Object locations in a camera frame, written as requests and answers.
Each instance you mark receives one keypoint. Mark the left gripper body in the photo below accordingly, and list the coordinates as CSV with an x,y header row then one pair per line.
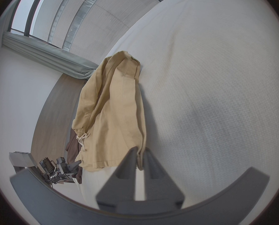
x,y
64,172

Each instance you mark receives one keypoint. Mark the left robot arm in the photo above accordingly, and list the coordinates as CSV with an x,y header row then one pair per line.
x,y
45,165

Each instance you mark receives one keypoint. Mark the brown garment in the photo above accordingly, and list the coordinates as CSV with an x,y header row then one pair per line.
x,y
72,149

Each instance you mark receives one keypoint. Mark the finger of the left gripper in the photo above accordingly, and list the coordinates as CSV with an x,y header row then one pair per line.
x,y
74,165

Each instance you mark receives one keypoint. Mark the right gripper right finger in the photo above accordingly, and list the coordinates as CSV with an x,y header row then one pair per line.
x,y
160,186

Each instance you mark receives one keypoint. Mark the grey-green curtain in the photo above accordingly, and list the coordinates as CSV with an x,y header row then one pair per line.
x,y
47,53

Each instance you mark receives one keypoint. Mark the window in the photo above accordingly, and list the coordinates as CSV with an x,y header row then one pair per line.
x,y
94,13

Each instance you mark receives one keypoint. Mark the tan shorts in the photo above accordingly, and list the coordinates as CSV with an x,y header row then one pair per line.
x,y
111,114

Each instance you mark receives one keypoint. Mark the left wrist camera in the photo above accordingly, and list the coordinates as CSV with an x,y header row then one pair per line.
x,y
61,161

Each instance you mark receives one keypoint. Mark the bed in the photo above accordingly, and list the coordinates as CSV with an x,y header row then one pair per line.
x,y
212,78

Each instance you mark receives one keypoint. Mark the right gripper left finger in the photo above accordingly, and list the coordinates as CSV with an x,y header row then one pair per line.
x,y
120,186

